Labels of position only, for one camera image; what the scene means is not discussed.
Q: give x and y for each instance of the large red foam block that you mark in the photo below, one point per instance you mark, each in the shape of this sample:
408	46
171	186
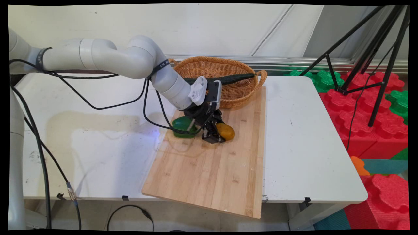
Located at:
359	127

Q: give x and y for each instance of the woven wicker basket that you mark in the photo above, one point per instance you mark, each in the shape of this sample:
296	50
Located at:
235	94

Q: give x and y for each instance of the dark green cucumber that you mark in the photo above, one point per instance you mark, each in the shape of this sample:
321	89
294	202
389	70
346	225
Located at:
235	77

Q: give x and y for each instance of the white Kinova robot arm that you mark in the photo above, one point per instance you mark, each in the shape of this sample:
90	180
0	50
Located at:
130	58

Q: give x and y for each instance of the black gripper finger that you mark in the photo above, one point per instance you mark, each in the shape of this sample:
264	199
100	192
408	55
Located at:
220	130
209	135

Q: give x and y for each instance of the teal foam mat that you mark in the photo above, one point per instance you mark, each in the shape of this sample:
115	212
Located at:
385	165

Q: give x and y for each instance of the green foam block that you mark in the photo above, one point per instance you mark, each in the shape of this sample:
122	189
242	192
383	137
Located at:
321	80
399	104

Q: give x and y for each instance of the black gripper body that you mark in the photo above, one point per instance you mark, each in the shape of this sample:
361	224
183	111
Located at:
200	114

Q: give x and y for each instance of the aluminium wall rail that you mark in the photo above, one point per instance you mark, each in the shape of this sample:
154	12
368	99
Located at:
287	63

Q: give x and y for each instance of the bamboo cutting board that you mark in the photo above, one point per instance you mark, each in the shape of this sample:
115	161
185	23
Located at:
209	176

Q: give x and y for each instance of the black table edge clip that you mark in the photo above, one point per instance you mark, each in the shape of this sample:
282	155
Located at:
307	200
125	197
60	196

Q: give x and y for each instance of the yellow-brown potato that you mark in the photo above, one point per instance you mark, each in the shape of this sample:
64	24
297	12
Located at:
228	131

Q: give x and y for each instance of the grey table leg frame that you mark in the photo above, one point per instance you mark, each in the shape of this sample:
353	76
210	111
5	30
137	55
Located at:
310	217

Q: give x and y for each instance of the black tripod stand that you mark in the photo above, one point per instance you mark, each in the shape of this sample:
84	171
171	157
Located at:
375	42

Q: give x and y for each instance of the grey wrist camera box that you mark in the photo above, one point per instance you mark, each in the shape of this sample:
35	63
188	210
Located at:
214	93

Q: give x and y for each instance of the green bell pepper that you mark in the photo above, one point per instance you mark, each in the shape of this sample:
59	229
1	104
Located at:
179	125

